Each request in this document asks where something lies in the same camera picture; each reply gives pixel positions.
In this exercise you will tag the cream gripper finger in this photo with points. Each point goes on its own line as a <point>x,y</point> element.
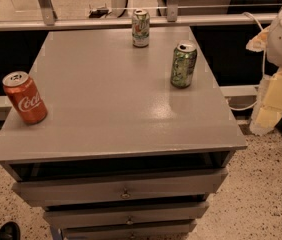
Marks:
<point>259,42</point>
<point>268,110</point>

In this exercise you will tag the white 7up can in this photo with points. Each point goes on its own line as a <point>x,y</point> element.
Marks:
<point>140,28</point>

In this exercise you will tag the green soda can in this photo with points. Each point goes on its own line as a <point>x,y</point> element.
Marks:
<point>183,64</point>

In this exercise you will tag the red Coca-Cola can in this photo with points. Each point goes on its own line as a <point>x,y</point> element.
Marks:
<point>24,96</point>

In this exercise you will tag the grey drawer cabinet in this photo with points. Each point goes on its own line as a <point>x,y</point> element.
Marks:
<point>113,111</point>

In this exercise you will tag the small black device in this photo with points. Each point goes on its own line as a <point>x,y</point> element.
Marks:
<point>98,12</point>

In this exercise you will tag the bottom grey drawer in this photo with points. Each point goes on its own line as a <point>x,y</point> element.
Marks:
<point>130,231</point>

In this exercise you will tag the grey drawer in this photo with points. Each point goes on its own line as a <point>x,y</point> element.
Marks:
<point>130,231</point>
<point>126,215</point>
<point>120,187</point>

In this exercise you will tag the top grey drawer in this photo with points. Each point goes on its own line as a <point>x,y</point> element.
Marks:
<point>120,187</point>

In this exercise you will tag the middle grey drawer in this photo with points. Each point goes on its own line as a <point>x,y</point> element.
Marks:
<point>126,215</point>

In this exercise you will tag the black shoe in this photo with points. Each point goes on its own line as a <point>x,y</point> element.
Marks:
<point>10,231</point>

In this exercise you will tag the metal bracket centre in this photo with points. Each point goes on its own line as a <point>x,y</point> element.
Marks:
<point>172,10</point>

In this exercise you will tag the metal bracket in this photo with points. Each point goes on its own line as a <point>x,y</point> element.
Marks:
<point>48,13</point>
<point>172,10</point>

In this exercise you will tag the grey metal rail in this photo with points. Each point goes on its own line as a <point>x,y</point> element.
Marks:
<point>118,23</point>

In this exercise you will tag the metal bracket left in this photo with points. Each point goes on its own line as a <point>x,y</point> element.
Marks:
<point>48,13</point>

